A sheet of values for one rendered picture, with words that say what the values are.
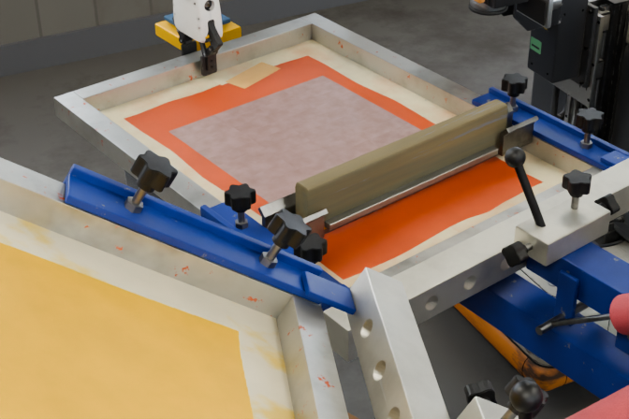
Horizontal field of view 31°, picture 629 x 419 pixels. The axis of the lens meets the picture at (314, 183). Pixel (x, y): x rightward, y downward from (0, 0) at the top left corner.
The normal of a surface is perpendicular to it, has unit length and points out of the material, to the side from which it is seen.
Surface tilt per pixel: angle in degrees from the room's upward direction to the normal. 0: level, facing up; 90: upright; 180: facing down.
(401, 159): 90
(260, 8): 90
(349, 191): 90
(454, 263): 0
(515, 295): 0
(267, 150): 0
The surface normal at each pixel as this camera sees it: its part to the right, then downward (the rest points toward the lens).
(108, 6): 0.45, 0.47
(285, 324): -0.84, -0.38
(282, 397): 0.52, -0.77
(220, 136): -0.01, -0.85
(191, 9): -0.70, 0.37
